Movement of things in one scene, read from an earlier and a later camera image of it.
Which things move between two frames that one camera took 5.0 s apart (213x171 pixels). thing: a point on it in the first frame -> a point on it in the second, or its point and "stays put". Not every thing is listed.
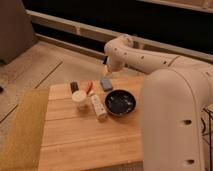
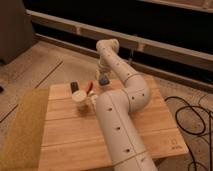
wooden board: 74,139 stays put
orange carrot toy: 88,87 stays put
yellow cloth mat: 22,141 stays put
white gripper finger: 105,70 -> 98,74
